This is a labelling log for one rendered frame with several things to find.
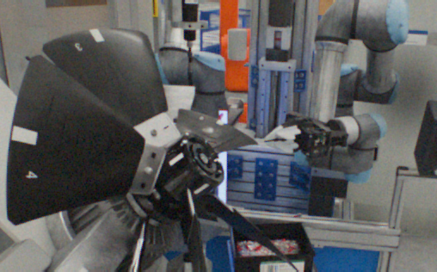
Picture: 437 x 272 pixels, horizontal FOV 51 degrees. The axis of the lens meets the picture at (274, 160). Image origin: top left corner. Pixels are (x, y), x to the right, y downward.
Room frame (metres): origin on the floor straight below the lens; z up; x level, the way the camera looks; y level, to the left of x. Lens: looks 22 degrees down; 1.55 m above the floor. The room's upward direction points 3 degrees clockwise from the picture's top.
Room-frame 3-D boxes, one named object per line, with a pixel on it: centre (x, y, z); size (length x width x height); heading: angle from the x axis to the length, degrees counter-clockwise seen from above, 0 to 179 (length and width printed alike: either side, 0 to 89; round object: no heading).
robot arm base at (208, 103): (1.71, 0.26, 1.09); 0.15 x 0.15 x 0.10
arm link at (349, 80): (1.65, -0.23, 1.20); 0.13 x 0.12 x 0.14; 75
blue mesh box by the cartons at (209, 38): (8.30, 0.79, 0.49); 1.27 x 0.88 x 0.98; 161
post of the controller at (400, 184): (1.21, -0.38, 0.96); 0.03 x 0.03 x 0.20; 86
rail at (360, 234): (1.24, 0.05, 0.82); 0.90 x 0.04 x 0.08; 86
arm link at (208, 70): (1.71, 0.27, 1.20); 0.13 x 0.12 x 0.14; 92
